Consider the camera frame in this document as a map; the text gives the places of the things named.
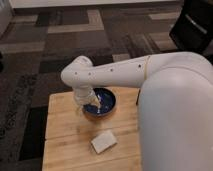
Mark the black chair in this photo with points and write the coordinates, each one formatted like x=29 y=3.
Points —
x=193 y=30

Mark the wooden table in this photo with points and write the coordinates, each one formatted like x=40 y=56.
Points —
x=68 y=135

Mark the black phone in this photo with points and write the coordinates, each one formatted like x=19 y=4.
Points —
x=137 y=98

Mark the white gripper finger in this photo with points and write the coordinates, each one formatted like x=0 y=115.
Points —
x=80 y=109
x=97 y=104

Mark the dark blue ceramic bowl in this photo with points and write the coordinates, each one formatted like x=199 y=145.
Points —
x=107 y=100

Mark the white sponge block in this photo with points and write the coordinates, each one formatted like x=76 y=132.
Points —
x=103 y=141

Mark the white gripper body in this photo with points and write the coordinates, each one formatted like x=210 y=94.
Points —
x=85 y=95

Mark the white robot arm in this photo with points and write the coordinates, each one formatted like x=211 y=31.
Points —
x=175 y=104

